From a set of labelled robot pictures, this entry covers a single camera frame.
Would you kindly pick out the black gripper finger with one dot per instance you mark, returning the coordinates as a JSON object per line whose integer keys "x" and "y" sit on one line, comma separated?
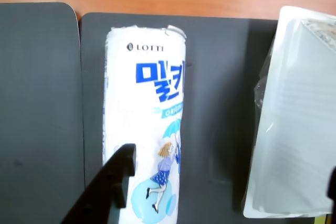
{"x": 105, "y": 190}
{"x": 332, "y": 187}

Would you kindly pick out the white blue drink can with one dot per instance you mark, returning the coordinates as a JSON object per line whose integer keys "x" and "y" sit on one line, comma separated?
{"x": 123, "y": 90}

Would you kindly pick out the yellow sheet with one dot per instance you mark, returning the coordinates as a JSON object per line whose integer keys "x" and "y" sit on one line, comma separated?
{"x": 319, "y": 220}

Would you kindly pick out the white blister pack package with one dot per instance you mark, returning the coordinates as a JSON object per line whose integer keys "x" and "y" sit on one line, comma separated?
{"x": 294, "y": 129}

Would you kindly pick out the dark grey rubber mat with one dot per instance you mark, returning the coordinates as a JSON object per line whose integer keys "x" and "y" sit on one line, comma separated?
{"x": 215, "y": 77}
{"x": 39, "y": 90}

